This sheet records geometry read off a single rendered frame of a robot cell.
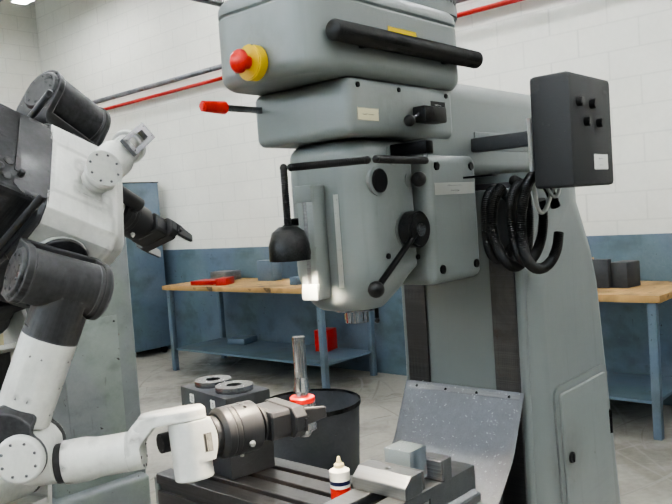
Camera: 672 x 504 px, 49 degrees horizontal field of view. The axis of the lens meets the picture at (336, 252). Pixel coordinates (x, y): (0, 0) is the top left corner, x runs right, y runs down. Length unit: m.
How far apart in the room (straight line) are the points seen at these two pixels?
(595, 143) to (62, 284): 1.00
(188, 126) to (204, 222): 1.11
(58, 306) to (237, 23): 0.56
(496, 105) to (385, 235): 0.50
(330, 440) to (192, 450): 2.12
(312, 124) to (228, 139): 6.78
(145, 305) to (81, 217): 7.43
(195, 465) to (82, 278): 0.35
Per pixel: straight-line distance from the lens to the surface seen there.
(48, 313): 1.26
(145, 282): 8.75
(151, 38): 9.28
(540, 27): 5.99
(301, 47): 1.25
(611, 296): 4.84
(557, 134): 1.43
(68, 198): 1.36
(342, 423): 3.37
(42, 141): 1.43
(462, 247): 1.55
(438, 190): 1.48
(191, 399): 1.85
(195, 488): 1.77
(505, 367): 1.72
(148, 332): 8.81
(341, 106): 1.29
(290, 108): 1.38
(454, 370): 1.80
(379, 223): 1.35
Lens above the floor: 1.50
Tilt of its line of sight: 3 degrees down
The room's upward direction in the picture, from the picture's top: 4 degrees counter-clockwise
